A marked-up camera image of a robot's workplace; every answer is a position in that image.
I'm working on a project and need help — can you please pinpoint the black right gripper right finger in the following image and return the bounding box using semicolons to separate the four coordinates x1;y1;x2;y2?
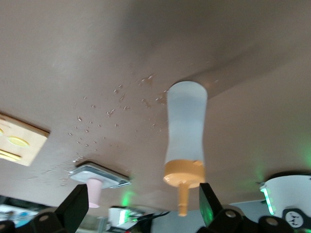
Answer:
194;182;296;233

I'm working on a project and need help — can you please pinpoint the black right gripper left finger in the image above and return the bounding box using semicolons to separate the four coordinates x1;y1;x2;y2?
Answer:
0;183;89;233

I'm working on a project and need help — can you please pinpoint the pink plastic cup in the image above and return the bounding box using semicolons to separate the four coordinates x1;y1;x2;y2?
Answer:
86;178;103;209

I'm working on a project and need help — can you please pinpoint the clear sauce bottle orange cap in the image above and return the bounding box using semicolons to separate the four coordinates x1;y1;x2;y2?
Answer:
162;81;208;217

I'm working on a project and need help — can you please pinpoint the silver digital kitchen scale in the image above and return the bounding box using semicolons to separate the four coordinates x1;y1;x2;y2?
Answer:
69;163;132;189

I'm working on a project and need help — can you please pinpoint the yellow plastic knife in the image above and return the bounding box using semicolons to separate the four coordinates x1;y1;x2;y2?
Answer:
0;149;22;158

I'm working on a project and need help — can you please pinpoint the wooden cutting board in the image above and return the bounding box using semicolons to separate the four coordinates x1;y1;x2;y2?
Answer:
0;112;51;167

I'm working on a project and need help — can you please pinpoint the brown table cover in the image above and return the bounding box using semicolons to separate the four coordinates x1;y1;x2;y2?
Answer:
0;0;311;212

